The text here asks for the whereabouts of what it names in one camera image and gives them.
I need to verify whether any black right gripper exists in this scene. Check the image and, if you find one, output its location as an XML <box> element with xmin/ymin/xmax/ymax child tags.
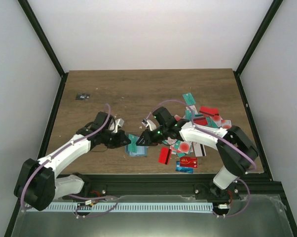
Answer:
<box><xmin>136</xmin><ymin>125</ymin><xmax>169</xmax><ymax>147</ymax></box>

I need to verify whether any blue card holder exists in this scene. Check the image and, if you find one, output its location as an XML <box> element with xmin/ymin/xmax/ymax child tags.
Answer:
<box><xmin>125</xmin><ymin>146</ymin><xmax>148</xmax><ymax>157</ymax></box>

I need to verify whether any teal card front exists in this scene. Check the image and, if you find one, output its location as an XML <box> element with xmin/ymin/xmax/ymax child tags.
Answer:
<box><xmin>128</xmin><ymin>134</ymin><xmax>138</xmax><ymax>155</ymax></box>

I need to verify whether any teal card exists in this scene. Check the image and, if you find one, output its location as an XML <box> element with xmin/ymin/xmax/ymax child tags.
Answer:
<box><xmin>183</xmin><ymin>93</ymin><xmax>196</xmax><ymax>106</ymax></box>
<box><xmin>128</xmin><ymin>134</ymin><xmax>138</xmax><ymax>155</ymax></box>

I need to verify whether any red card black stripe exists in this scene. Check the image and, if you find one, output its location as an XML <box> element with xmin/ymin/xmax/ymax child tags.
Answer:
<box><xmin>158</xmin><ymin>147</ymin><xmax>172</xmax><ymax>165</ymax></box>

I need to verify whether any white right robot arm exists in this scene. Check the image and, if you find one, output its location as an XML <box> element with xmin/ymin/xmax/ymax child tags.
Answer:
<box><xmin>136</xmin><ymin>107</ymin><xmax>259</xmax><ymax>199</ymax></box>

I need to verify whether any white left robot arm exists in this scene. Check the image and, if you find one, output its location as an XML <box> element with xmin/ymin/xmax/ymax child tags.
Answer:
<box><xmin>13</xmin><ymin>112</ymin><xmax>131</xmax><ymax>211</ymax></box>

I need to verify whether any white card red circle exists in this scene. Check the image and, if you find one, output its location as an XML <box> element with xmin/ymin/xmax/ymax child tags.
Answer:
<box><xmin>170</xmin><ymin>140</ymin><xmax>191</xmax><ymax>154</ymax></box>

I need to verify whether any blue card front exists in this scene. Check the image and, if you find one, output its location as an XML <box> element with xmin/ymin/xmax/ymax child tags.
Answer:
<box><xmin>175</xmin><ymin>161</ymin><xmax>193</xmax><ymax>174</ymax></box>

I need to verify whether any red VIP card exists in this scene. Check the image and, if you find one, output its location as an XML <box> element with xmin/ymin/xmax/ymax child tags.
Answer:
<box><xmin>180</xmin><ymin>157</ymin><xmax>198</xmax><ymax>168</ymax></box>

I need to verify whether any white card black stripe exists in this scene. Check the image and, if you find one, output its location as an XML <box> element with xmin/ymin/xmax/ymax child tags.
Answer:
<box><xmin>192</xmin><ymin>142</ymin><xmax>206</xmax><ymax>157</ymax></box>

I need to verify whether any black VIP card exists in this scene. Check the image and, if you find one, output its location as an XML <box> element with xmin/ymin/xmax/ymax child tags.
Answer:
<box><xmin>75</xmin><ymin>93</ymin><xmax>90</xmax><ymax>101</ymax></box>

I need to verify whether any teal card far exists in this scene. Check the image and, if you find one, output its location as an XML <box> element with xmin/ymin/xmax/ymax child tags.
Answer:
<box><xmin>183</xmin><ymin>93</ymin><xmax>196</xmax><ymax>106</ymax></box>

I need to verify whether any red card far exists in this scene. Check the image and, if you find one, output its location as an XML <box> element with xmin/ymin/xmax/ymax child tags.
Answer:
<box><xmin>199</xmin><ymin>106</ymin><xmax>219</xmax><ymax>117</ymax></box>

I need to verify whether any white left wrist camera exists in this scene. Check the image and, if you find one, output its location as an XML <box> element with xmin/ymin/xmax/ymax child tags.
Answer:
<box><xmin>109</xmin><ymin>118</ymin><xmax>124</xmax><ymax>133</ymax></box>

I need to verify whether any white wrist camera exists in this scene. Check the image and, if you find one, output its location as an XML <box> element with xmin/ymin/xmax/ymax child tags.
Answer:
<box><xmin>142</xmin><ymin>118</ymin><xmax>157</xmax><ymax>131</ymax></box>
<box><xmin>109</xmin><ymin>118</ymin><xmax>124</xmax><ymax>133</ymax></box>

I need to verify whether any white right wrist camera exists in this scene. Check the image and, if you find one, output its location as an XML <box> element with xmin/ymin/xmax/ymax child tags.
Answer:
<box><xmin>142</xmin><ymin>118</ymin><xmax>157</xmax><ymax>131</ymax></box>

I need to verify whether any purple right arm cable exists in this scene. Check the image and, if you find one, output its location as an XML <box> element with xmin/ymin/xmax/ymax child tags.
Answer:
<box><xmin>145</xmin><ymin>99</ymin><xmax>258</xmax><ymax>172</ymax></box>

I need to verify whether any light blue slotted cable duct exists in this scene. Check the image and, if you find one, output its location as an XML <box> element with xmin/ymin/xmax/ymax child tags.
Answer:
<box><xmin>26</xmin><ymin>202</ymin><xmax>213</xmax><ymax>213</ymax></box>

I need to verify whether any black left frame post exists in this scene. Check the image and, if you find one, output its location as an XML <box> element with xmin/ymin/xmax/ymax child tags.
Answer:
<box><xmin>18</xmin><ymin>0</ymin><xmax>66</xmax><ymax>78</ymax></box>

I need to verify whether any black frame post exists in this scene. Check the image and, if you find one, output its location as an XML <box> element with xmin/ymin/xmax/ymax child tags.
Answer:
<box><xmin>18</xmin><ymin>0</ymin><xmax>66</xmax><ymax>78</ymax></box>
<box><xmin>234</xmin><ymin>0</ymin><xmax>283</xmax><ymax>77</ymax></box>

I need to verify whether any black right frame post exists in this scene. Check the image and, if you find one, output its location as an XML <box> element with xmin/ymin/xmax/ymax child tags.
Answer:
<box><xmin>234</xmin><ymin>0</ymin><xmax>283</xmax><ymax>77</ymax></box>

